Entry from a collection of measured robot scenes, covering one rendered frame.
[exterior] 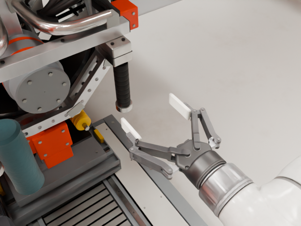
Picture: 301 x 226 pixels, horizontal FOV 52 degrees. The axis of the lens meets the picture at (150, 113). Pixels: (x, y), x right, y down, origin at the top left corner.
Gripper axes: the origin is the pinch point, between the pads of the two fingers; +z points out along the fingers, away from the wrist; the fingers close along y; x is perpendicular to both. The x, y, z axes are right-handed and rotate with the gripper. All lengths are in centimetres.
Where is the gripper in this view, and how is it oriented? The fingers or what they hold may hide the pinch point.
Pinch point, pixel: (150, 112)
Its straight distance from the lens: 68.8
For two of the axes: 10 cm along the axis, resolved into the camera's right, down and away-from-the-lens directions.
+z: -5.8, -5.9, 5.5
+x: 0.0, -6.8, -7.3
